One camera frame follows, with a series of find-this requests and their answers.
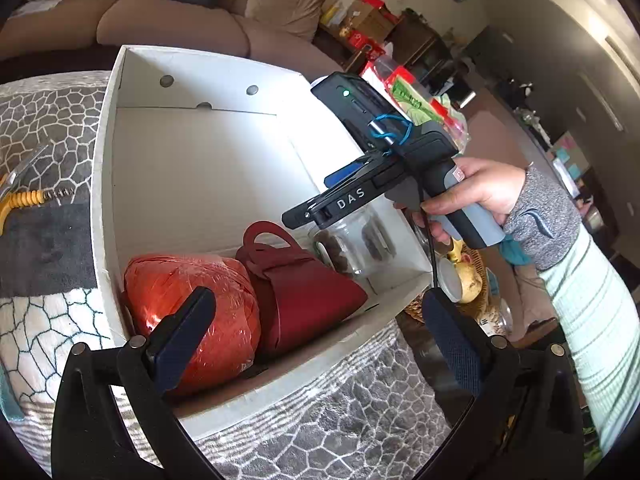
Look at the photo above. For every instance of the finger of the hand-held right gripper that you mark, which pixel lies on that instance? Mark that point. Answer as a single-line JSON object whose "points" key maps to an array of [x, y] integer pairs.
{"points": [[350, 172], [345, 204]]}

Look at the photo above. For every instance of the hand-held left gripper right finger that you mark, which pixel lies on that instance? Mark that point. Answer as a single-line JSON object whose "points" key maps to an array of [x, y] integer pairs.
{"points": [[452, 342]]}

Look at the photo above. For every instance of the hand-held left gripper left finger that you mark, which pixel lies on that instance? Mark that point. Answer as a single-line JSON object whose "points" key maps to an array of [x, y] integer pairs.
{"points": [[182, 337]]}

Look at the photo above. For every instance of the brown lid glass jar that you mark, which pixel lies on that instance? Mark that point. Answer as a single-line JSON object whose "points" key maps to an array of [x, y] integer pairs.
{"points": [[350, 250]]}

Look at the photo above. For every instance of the red plastic-wrapped ball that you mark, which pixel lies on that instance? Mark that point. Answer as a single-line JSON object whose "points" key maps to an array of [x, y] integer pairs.
{"points": [[220, 300]]}

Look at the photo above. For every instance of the dark red leather pouch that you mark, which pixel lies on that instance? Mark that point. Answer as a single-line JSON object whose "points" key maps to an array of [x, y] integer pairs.
{"points": [[300, 300]]}

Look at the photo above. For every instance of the white cardboard box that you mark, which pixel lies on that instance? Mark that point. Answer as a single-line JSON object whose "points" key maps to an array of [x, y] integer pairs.
{"points": [[200, 170]]}

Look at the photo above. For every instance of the person's right forearm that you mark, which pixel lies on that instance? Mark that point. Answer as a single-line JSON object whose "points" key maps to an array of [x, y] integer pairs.
{"points": [[590, 310]]}

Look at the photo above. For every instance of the person's right hand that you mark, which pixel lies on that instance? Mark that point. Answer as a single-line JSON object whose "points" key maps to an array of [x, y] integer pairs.
{"points": [[490, 182]]}

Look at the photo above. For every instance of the wicker basket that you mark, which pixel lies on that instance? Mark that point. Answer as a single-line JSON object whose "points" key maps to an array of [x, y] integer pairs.
{"points": [[480, 317]]}

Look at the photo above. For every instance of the red and green snack bag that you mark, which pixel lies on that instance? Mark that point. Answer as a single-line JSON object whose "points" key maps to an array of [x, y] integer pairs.
{"points": [[415, 95]]}

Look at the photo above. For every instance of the banana bunch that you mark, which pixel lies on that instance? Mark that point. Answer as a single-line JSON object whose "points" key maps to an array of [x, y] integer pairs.
{"points": [[456, 251]]}

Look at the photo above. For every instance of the dark wooden cabinet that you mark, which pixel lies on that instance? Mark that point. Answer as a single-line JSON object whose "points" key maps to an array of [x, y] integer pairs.
{"points": [[420, 45]]}

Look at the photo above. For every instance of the cardboard box with red lid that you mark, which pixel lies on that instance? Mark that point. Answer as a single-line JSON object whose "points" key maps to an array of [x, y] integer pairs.
{"points": [[370, 20]]}

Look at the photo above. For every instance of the yellow bottle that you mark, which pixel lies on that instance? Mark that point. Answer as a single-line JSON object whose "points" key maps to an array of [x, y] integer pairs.
{"points": [[330, 10]]}

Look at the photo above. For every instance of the brown sofa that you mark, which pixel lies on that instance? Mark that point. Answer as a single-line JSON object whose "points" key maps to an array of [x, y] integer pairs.
{"points": [[175, 20]]}

